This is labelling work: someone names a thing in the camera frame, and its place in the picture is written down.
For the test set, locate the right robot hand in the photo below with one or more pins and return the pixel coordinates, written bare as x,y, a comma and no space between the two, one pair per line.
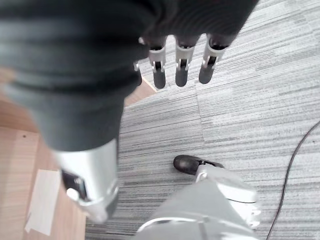
75,75

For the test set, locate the white paper label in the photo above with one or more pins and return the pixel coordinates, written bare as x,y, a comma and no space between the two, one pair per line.
43,202

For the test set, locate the dark robot foot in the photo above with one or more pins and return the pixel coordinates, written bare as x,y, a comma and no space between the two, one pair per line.
187,164

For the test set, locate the silver robot leg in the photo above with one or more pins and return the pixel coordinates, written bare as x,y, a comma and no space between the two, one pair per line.
207,212

